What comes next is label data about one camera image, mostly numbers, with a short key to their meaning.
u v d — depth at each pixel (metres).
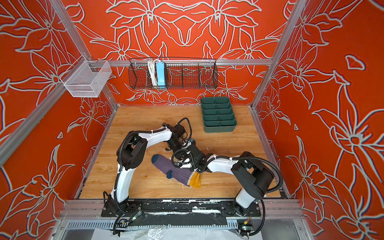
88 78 0.93
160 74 0.89
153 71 0.90
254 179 0.44
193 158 0.68
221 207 0.73
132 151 0.55
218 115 1.05
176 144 0.82
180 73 0.98
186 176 0.83
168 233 0.67
